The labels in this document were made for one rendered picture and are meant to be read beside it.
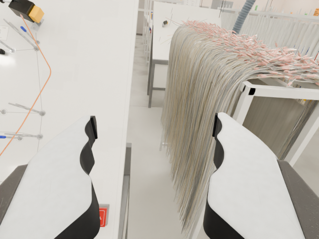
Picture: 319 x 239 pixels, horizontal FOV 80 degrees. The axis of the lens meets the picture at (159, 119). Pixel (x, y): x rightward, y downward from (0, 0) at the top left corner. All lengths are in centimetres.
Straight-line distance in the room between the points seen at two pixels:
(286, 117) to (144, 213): 141
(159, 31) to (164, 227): 281
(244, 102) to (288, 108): 38
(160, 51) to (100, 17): 257
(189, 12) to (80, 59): 321
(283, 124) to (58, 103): 96
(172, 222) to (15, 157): 149
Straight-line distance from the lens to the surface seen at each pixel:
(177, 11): 374
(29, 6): 73
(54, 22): 79
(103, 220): 63
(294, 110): 104
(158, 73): 325
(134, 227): 187
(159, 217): 194
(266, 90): 74
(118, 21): 75
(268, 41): 400
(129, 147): 100
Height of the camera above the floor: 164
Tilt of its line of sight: 31 degrees down
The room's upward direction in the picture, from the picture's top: 8 degrees clockwise
